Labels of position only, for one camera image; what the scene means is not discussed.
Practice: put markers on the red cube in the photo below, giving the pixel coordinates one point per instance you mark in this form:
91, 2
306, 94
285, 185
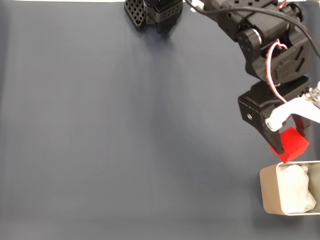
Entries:
292, 147

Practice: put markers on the beige metal box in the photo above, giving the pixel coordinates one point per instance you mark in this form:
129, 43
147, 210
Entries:
268, 190

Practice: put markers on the white crumpled tissue paper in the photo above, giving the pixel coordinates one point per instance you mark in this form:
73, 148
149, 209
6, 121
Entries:
295, 187

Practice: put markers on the white camera board with mount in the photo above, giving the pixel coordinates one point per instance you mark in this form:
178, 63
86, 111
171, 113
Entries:
302, 107

